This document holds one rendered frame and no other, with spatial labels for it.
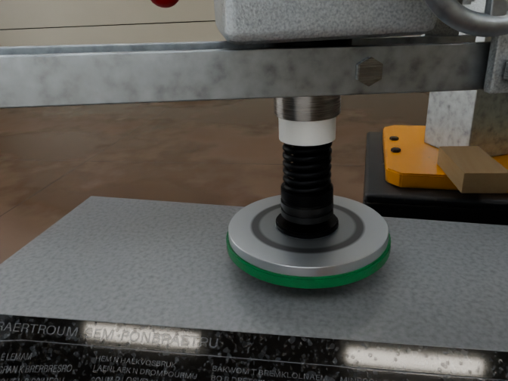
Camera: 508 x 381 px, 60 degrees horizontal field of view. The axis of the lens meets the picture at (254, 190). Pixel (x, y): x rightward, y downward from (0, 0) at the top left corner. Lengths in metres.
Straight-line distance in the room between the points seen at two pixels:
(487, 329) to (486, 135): 0.85
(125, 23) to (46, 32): 1.35
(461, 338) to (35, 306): 0.50
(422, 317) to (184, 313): 0.27
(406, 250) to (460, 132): 0.71
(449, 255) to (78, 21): 7.29
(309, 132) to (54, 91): 0.27
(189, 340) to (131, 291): 0.12
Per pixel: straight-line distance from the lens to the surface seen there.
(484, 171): 1.12
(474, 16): 0.42
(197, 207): 0.80
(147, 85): 0.47
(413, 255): 0.66
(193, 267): 0.63
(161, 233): 0.73
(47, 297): 0.64
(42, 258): 0.73
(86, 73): 0.48
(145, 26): 7.20
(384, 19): 0.44
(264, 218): 0.62
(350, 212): 0.63
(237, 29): 0.41
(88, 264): 0.68
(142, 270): 0.64
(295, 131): 0.52
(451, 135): 1.36
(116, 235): 0.75
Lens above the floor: 1.20
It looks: 23 degrees down
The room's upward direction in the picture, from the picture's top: 3 degrees counter-clockwise
